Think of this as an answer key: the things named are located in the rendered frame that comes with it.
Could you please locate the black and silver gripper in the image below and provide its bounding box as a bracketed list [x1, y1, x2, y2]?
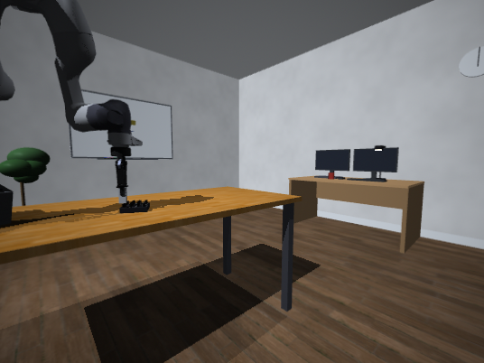
[110, 147, 131, 203]

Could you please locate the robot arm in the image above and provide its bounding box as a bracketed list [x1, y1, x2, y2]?
[0, 0, 143, 147]

